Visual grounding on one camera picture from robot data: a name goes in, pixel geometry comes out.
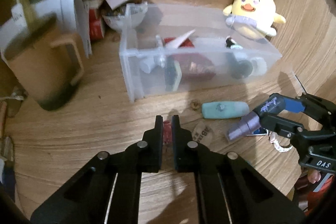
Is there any purple black lip gloss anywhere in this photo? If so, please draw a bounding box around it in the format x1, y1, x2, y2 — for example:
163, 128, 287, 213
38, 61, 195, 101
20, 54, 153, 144
226, 93, 286, 141

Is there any teal tube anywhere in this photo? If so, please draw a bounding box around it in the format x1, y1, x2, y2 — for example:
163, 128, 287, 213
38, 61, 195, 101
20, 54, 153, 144
202, 101, 250, 119

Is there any small red object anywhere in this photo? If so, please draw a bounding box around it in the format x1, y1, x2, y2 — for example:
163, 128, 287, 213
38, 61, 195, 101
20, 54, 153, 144
163, 120, 173, 145

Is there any white clear pen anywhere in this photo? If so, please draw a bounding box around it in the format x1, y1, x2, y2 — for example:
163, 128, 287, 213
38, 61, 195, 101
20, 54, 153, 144
154, 35, 166, 68

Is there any blue small packet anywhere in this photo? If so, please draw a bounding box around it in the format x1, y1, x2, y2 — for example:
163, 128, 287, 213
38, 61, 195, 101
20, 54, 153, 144
247, 127, 268, 136

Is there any round wooden tag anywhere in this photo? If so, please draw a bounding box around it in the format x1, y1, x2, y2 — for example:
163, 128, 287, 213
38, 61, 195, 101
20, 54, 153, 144
192, 121, 214, 147

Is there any black bottle in bin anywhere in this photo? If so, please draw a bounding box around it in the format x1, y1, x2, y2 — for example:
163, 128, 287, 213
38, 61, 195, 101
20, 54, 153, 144
226, 36, 253, 80

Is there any yellow chick plush toy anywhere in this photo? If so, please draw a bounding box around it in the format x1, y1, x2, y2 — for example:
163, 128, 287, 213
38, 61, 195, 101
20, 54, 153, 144
223, 0, 286, 40

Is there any red tea packet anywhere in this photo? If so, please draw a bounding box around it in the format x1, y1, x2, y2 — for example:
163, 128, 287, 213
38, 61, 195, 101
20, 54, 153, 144
167, 53, 216, 81

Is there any brown mug with lid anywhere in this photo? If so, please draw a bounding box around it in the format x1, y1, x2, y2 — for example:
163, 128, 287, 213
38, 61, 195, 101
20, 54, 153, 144
2, 13, 85, 111

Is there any clear plastic storage bin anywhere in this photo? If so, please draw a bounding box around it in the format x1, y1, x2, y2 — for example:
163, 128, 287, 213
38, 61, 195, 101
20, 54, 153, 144
119, 3, 281, 101

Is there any red small box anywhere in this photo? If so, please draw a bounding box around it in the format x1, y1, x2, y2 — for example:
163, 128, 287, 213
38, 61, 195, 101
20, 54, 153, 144
89, 9, 105, 41

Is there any white bowl of trinkets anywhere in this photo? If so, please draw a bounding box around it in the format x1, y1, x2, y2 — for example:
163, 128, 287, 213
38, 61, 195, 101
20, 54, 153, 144
102, 1, 148, 33

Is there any white paper box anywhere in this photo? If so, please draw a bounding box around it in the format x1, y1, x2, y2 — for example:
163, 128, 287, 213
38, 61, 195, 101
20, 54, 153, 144
1, 0, 92, 57

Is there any braided white pink ring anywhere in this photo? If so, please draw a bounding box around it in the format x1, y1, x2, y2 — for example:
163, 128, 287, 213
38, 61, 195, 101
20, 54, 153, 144
269, 131, 293, 153

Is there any pink fluffy keychain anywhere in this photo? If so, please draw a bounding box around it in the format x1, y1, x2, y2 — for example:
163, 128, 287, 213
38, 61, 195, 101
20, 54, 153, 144
307, 169, 321, 184

